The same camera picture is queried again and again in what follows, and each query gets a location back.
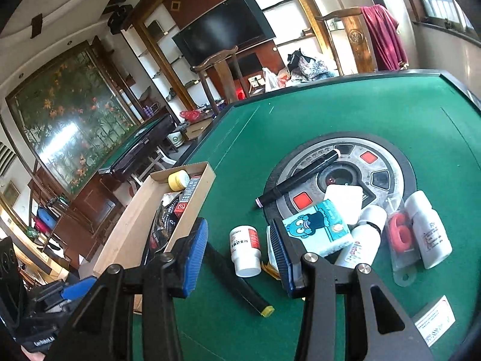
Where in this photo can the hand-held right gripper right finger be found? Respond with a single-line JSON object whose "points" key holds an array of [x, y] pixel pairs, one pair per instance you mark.
{"points": [[283, 259]]}

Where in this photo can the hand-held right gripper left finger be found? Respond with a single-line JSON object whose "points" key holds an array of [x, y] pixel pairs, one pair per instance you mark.
{"points": [[193, 259]]}

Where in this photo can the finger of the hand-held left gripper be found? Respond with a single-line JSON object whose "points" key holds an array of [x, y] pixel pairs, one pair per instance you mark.
{"points": [[77, 289]]}

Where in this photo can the blue cartoon tissue pack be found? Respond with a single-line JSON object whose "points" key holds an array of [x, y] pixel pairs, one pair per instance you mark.
{"points": [[319, 229]]}

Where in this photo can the black tube with yellow ends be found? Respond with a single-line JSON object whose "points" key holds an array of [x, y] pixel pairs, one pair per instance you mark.
{"points": [[240, 285]]}

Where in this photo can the long cardboard box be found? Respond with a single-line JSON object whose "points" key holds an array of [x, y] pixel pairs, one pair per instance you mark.
{"points": [[124, 229]]}

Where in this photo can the white bottle with black band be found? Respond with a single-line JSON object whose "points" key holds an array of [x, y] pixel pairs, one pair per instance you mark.
{"points": [[359, 244]]}

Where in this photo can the black marker pen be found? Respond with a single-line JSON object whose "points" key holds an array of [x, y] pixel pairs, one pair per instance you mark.
{"points": [[300, 178]]}

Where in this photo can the large white medicine bottle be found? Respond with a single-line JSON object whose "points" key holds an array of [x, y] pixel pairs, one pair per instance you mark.
{"points": [[428, 233]]}

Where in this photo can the gold foil wrapper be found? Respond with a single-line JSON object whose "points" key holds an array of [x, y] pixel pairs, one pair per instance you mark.
{"points": [[269, 270]]}

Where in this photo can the black snack packet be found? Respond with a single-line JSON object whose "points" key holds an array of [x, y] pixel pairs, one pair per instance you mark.
{"points": [[161, 229]]}

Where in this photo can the small red printed carton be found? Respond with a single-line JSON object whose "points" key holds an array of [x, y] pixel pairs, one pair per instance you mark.
{"points": [[188, 197]]}

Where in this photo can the blue plastic case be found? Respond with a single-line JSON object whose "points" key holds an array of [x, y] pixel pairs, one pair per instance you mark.
{"points": [[45, 222]]}

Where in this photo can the yellow round jar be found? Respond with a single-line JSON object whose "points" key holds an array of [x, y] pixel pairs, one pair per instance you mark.
{"points": [[176, 182]]}

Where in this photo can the dark wooden sideboard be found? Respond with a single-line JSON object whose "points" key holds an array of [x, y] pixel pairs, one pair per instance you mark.
{"points": [[94, 210]]}

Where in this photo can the white square box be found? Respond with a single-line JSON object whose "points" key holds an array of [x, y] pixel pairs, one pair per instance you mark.
{"points": [[347, 201]]}

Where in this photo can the white bucket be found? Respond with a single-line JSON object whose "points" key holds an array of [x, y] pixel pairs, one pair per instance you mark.
{"points": [[174, 140]]}

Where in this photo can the dark mahjong table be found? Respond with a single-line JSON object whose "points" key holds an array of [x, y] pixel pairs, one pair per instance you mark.
{"points": [[139, 146]]}

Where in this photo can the round mahjong table control panel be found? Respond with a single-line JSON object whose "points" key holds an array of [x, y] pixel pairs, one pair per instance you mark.
{"points": [[392, 169]]}

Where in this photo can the red plastic bag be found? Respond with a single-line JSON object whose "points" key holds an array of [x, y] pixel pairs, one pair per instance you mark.
{"points": [[189, 115]]}

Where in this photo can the white plastic bag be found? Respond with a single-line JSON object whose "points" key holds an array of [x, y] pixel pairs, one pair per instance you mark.
{"points": [[272, 81]]}

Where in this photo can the plain wooden chair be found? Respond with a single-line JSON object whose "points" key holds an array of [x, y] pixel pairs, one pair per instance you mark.
{"points": [[221, 71]]}

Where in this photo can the pile of bags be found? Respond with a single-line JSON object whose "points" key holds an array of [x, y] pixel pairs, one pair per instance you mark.
{"points": [[312, 67]]}

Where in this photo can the carved wooden chair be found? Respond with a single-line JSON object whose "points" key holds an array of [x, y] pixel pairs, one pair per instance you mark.
{"points": [[357, 41]]}

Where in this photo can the black flat television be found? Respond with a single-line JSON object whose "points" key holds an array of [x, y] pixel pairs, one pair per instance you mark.
{"points": [[225, 26]]}

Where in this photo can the red cloth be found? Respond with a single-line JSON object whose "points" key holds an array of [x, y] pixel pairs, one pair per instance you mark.
{"points": [[383, 37]]}

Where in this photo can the flower wall mural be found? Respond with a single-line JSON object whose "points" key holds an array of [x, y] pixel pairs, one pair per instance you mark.
{"points": [[67, 120]]}

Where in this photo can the wooden wall shelf unit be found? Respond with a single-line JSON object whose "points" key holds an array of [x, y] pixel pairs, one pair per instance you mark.
{"points": [[150, 45]]}

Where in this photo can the window frame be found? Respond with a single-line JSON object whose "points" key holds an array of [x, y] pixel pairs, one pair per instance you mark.
{"points": [[432, 18]]}

